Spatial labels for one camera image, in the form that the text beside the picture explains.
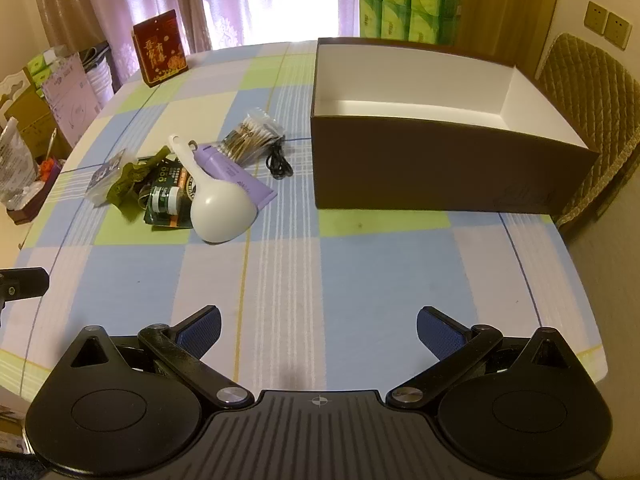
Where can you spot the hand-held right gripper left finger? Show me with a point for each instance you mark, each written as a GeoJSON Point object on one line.
{"type": "Point", "coordinates": [205, 331]}

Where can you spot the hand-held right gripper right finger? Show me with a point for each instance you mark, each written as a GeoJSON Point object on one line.
{"type": "Point", "coordinates": [437, 332]}

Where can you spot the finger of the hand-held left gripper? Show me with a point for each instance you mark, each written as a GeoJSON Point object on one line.
{"type": "Point", "coordinates": [25, 282]}

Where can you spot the white rice scoop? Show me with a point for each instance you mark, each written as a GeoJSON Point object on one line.
{"type": "Point", "coordinates": [222, 212]}

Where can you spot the blue packet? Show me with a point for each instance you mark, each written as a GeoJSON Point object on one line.
{"type": "Point", "coordinates": [102, 175]}

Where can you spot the green blister card pack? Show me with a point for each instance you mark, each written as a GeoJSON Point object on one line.
{"type": "Point", "coordinates": [165, 200]}

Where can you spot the yellow-green snack packet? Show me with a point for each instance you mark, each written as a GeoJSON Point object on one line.
{"type": "Point", "coordinates": [127, 180]}

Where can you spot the purple tube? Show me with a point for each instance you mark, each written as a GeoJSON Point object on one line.
{"type": "Point", "coordinates": [227, 172]}

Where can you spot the brown cardboard box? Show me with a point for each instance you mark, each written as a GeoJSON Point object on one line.
{"type": "Point", "coordinates": [440, 165]}

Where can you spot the bag of cotton swabs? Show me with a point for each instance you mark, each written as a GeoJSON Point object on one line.
{"type": "Point", "coordinates": [247, 135]}

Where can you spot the checked tablecloth desktop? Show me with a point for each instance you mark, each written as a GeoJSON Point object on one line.
{"type": "Point", "coordinates": [350, 270]}

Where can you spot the dark wooden tray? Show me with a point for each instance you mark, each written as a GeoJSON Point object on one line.
{"type": "Point", "coordinates": [35, 210]}

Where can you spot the clear plastic bag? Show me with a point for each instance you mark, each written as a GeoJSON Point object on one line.
{"type": "Point", "coordinates": [15, 165]}

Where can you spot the red gift box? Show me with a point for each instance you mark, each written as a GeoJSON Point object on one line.
{"type": "Point", "coordinates": [160, 52]}

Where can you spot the chair with quilted cover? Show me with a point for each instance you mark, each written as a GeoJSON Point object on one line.
{"type": "Point", "coordinates": [590, 95]}

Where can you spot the pink curtain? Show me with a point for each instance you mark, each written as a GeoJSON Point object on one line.
{"type": "Point", "coordinates": [225, 0]}

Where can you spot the wooden door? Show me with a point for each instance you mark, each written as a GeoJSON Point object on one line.
{"type": "Point", "coordinates": [500, 5]}

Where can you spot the stack of green tissue packs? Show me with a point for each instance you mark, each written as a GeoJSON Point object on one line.
{"type": "Point", "coordinates": [410, 0]}

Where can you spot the beige wall socket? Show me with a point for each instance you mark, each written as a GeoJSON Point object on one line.
{"type": "Point", "coordinates": [618, 31]}
{"type": "Point", "coordinates": [596, 17]}

